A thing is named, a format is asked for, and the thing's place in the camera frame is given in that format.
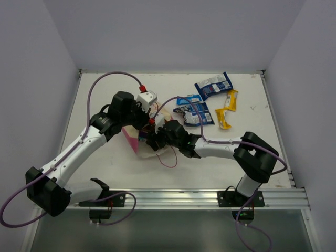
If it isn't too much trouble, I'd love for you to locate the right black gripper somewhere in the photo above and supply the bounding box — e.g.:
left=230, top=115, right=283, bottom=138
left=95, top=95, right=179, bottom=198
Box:
left=146, top=122, right=181, bottom=151

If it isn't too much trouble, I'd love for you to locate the dark blue chips bag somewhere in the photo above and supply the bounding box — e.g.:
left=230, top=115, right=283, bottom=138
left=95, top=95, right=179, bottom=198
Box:
left=173, top=102, right=215, bottom=127

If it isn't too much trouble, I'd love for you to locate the pink and cream paper bag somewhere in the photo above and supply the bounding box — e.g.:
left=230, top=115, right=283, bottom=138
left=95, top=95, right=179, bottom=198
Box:
left=122, top=102, right=178, bottom=168

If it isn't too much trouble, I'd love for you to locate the light blue snack packet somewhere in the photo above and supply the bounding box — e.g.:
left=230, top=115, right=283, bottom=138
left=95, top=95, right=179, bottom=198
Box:
left=176, top=94, right=202, bottom=105

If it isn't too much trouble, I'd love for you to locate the yellow snack bar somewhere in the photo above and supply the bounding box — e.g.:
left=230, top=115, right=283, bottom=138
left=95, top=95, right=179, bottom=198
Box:
left=215, top=109, right=232, bottom=130
left=224, top=90, right=239, bottom=112

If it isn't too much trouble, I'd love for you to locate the blue sweet chilli crisps bag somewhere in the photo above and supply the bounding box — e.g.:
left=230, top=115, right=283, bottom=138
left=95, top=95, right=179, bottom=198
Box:
left=194, top=72, right=234, bottom=101

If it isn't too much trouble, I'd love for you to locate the purple blue snack packet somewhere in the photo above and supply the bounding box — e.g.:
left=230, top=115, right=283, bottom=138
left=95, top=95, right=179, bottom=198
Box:
left=138, top=129, right=149, bottom=142

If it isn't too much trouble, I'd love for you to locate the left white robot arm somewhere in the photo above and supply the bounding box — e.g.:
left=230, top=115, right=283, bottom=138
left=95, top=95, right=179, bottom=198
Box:
left=25, top=91, right=157, bottom=217

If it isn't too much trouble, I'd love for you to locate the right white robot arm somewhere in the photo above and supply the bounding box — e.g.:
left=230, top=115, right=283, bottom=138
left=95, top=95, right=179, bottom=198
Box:
left=146, top=120, right=279, bottom=206

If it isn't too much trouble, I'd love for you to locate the left black controller box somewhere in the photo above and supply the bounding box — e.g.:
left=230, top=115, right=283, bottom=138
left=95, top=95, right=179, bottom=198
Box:
left=89, top=209, right=112, bottom=222

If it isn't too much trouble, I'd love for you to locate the black controller box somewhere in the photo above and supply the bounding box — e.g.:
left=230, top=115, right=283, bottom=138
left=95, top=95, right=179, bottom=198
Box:
left=89, top=209, right=112, bottom=222
left=232, top=209, right=255, bottom=222

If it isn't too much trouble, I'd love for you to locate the right black controller box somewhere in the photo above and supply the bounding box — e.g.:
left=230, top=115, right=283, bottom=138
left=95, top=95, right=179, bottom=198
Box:
left=232, top=209, right=255, bottom=222

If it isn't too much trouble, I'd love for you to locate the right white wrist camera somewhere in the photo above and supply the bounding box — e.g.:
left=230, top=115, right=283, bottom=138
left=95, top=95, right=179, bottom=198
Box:
left=149, top=113, right=165, bottom=130

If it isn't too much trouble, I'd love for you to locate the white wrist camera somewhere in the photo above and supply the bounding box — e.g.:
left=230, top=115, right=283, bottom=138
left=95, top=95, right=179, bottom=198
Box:
left=149, top=113, right=165, bottom=130
left=136, top=90, right=158, bottom=112

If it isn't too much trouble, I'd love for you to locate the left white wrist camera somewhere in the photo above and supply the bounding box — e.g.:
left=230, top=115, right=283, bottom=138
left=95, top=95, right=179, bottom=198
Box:
left=136, top=90, right=158, bottom=112

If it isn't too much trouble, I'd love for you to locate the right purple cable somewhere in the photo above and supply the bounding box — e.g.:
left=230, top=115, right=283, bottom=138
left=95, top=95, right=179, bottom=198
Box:
left=149, top=96, right=288, bottom=252

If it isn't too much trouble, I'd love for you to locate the purple cable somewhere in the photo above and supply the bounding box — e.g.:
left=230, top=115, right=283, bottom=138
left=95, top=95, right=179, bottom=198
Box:
left=0, top=71, right=146, bottom=227
left=149, top=96, right=288, bottom=252

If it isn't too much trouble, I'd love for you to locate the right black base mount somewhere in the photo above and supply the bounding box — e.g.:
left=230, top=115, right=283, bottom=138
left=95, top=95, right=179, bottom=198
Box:
left=217, top=186, right=265, bottom=207

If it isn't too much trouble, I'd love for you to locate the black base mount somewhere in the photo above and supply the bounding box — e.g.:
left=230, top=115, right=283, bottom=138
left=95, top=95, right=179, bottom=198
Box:
left=78, top=178, right=127, bottom=208
left=217, top=186, right=265, bottom=207

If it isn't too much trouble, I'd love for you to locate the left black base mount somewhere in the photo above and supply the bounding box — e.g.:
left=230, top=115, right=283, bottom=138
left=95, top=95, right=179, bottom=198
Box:
left=78, top=178, right=127, bottom=208

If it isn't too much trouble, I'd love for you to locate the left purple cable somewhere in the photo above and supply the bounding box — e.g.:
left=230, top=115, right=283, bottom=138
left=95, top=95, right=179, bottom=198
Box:
left=0, top=71, right=146, bottom=227

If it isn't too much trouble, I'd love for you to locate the aluminium front rail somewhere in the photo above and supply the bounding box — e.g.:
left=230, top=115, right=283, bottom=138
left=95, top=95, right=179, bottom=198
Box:
left=33, top=187, right=308, bottom=210

